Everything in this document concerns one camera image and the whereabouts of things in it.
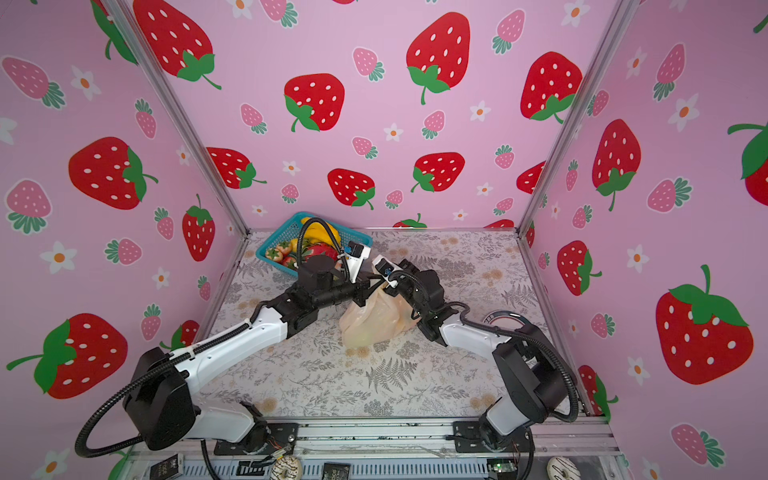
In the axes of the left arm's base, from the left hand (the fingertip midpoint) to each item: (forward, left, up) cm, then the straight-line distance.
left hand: (386, 278), depth 74 cm
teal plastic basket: (+36, +38, -19) cm, 56 cm away
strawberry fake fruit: (+22, +39, -16) cm, 48 cm away
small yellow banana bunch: (+31, +28, -16) cm, 45 cm away
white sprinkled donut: (-37, -42, -24) cm, 61 cm away
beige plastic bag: (-4, +2, -13) cm, 14 cm away
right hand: (+8, 0, -1) cm, 8 cm away
